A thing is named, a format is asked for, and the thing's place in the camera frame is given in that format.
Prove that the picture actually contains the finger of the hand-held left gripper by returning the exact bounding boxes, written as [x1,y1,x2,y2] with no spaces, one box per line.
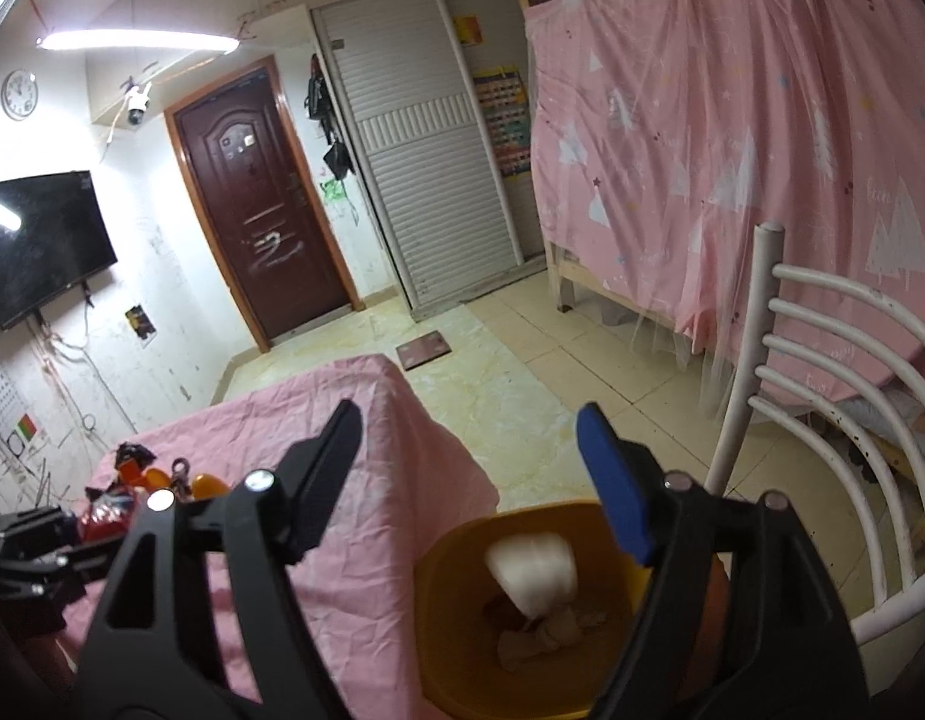
[0,540,130,601]

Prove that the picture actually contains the grey shutter door wardrobe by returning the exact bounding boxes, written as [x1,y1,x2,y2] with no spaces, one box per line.
[313,0,561,320]

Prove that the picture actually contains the black hanging bag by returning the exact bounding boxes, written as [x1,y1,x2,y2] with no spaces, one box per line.
[305,52,333,122]
[323,120,353,182]

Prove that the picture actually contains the white security camera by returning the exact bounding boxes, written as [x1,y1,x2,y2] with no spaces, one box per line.
[121,82,155,128]

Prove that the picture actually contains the colourful grid wall poster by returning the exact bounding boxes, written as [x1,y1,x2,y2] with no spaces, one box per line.
[473,65,539,182]

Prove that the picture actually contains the wall-mounted black television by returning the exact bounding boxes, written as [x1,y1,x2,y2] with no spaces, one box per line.
[0,171,120,331]

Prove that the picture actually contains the crumpled beige paper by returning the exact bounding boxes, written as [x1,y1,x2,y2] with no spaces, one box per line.
[496,606,614,672]

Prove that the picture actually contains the long ceiling lamp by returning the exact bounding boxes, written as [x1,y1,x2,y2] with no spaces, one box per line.
[35,28,243,55]

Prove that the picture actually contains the pink printed bed curtain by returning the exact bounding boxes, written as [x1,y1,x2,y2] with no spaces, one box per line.
[522,0,925,421]

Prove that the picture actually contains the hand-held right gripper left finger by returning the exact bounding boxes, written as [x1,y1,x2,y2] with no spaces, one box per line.
[65,399,362,720]

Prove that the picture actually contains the round wall clock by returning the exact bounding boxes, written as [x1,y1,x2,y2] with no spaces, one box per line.
[1,70,40,122]

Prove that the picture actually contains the white tissue wad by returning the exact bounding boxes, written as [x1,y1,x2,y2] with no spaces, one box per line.
[485,532,579,616]

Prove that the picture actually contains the pink tablecloth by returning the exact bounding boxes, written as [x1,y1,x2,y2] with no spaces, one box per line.
[58,352,501,720]

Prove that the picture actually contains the loose wall cables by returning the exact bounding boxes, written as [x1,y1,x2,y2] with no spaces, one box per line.
[23,311,115,458]

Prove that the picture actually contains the red snack packet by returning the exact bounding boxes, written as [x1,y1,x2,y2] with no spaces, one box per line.
[79,491,141,542]

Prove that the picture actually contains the yellow plastic bin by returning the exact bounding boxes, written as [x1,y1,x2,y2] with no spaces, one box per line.
[413,499,734,720]

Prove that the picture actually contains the white metal chair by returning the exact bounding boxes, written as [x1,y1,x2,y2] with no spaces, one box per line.
[702,221,925,646]

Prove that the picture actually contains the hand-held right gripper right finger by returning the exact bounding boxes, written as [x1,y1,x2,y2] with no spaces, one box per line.
[577,403,869,720]

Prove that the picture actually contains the dark brown door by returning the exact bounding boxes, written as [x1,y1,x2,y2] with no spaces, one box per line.
[164,56,366,352]

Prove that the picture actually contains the small brown floor mat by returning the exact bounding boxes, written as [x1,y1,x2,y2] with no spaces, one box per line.
[395,330,453,371]

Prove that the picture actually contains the wooden bed frame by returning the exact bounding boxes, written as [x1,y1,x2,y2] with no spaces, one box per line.
[545,240,609,314]

